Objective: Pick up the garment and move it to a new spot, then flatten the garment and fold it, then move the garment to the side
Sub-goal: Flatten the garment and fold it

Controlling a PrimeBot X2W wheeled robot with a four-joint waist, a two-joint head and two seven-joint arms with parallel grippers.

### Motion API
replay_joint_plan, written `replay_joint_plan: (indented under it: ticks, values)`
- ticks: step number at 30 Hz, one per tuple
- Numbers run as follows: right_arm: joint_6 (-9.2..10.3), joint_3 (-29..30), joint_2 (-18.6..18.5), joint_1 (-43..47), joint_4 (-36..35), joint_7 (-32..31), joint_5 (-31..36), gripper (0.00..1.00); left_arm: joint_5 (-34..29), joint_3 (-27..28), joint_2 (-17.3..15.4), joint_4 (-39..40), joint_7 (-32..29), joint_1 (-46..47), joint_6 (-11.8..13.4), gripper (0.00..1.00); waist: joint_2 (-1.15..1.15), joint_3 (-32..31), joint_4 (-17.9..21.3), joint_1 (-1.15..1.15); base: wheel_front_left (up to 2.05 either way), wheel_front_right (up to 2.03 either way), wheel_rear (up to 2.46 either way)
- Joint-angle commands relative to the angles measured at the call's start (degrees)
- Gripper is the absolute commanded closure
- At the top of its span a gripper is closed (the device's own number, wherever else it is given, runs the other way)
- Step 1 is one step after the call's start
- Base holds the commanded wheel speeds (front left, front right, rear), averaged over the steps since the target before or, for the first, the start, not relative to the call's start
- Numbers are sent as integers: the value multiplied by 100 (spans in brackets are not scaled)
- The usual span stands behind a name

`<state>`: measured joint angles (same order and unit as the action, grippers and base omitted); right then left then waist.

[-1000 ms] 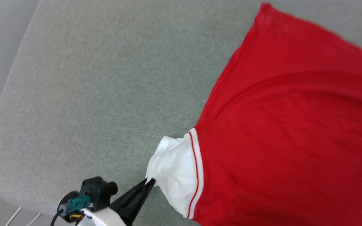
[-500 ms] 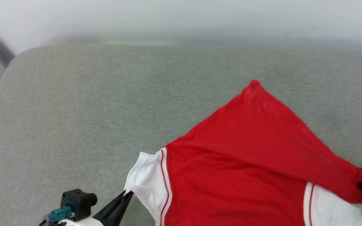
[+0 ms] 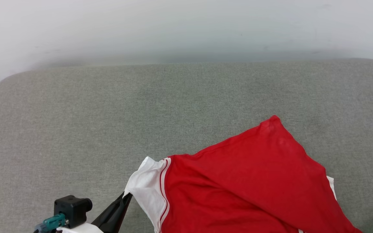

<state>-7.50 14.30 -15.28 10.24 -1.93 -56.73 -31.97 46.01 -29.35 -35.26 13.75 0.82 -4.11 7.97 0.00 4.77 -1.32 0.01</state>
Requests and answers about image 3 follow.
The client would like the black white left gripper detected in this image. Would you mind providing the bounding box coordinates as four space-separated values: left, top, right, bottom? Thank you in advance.
57 193 133 233

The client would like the red and white garment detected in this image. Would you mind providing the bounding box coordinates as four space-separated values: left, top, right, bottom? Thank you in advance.
123 115 364 233

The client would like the grey fabric sofa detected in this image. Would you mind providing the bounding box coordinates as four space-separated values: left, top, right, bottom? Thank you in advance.
0 58 373 233

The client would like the teal plug left camera cable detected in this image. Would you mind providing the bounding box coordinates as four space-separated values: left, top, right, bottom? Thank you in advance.
33 213 69 233

